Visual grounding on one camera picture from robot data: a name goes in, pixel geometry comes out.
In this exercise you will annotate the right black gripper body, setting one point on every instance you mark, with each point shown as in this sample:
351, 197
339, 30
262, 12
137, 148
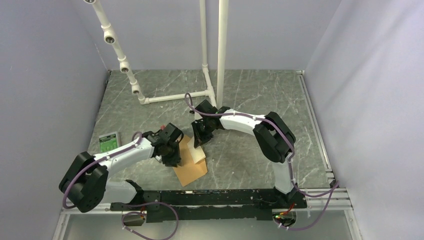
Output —
202, 124

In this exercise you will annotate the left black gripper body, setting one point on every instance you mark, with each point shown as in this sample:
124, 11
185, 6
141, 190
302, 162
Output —
172, 155

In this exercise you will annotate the brown paper envelope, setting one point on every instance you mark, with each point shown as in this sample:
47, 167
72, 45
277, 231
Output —
188, 172

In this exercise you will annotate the tan letter sheet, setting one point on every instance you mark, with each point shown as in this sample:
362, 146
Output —
197, 153

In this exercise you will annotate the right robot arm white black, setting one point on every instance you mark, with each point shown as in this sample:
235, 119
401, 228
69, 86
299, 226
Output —
273, 136

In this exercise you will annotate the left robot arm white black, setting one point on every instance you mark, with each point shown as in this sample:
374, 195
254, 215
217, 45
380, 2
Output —
87, 183

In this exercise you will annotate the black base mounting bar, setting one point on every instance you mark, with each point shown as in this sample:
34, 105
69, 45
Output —
211, 204

